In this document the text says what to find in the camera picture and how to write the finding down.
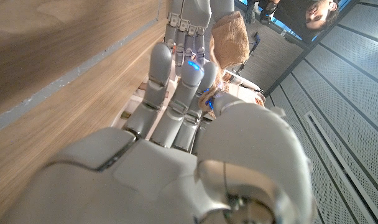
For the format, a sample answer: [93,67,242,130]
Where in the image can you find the person's black gloved right hand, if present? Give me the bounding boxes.
[259,1,279,26]

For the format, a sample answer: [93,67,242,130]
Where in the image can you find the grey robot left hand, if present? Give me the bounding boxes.
[164,0,236,75]

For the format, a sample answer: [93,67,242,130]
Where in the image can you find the dark grey mesh panel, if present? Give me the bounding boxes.
[263,0,378,224]

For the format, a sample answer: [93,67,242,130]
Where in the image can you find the person in grey t-shirt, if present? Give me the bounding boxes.
[243,0,341,43]

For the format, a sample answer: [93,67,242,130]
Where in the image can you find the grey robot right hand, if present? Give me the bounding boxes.
[0,42,316,224]

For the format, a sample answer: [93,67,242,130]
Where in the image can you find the person's black gloved left hand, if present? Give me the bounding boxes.
[244,0,259,25]

